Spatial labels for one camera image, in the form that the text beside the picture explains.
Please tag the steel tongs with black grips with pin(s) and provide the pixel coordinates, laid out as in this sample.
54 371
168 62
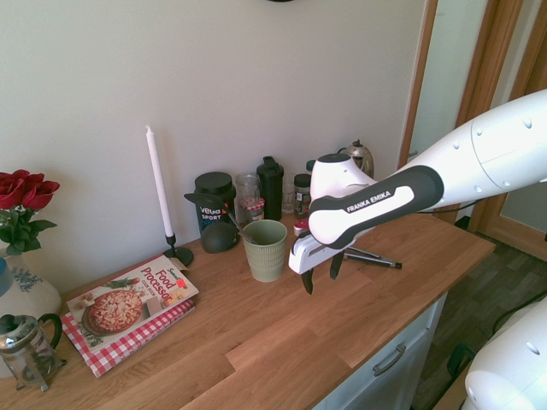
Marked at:
384 263

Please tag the clear footed drinking glass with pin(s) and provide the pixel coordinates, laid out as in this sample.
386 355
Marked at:
289 196

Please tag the spice jar with black lid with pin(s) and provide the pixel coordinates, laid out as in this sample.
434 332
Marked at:
301 188

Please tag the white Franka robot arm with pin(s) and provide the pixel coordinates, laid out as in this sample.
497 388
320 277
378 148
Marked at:
491 149

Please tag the food processor cookbook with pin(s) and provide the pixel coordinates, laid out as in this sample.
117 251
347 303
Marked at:
124 303

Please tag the black candle holder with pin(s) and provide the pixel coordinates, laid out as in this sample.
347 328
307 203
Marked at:
179 256

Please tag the wooden door with glass pane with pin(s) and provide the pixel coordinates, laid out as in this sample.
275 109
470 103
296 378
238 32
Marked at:
483 51

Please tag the glass French press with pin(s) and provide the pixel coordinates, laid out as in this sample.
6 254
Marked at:
25 354

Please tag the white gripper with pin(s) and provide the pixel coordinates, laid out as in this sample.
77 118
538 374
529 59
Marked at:
305 256

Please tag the red roses bouquet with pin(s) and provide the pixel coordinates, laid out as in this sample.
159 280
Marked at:
25 188

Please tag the dark grey round object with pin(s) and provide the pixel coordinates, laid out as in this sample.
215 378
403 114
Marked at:
218 239

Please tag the clear bottle with green lid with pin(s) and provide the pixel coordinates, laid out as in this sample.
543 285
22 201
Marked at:
309 165

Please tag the black shaker bottle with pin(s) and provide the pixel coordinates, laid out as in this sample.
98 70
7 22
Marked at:
270 192

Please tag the shiny steel electric kettle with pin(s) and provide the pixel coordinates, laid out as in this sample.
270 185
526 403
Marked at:
361 160

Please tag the red white checked book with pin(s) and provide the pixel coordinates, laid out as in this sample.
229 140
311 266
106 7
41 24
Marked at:
107 363

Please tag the black protein powder tub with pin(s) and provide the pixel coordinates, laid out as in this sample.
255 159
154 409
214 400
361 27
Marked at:
213 183

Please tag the tall white candle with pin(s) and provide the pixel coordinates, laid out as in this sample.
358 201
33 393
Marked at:
159 179

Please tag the green ribbed utensil holder cup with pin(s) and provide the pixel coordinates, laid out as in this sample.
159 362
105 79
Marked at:
265 260

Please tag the glass jar with checked lid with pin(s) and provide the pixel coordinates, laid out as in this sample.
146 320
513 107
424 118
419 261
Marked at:
248 188

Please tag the white vase with blue flowers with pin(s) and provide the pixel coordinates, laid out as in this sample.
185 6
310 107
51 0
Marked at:
34 294

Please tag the wooden door frame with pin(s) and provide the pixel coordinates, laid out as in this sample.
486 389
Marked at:
421 64

